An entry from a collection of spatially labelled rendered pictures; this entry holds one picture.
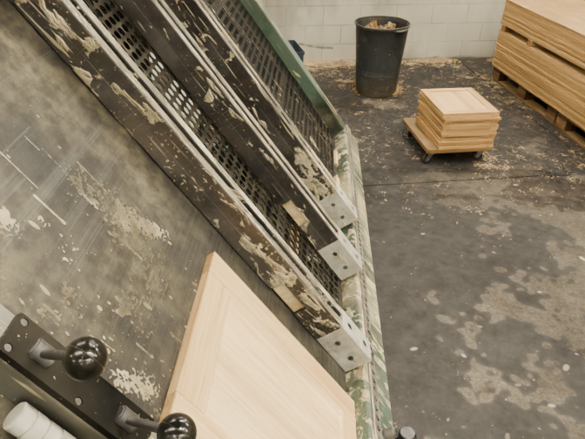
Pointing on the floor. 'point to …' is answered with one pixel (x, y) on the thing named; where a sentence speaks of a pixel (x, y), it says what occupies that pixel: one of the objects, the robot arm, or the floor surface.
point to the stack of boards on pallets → (545, 59)
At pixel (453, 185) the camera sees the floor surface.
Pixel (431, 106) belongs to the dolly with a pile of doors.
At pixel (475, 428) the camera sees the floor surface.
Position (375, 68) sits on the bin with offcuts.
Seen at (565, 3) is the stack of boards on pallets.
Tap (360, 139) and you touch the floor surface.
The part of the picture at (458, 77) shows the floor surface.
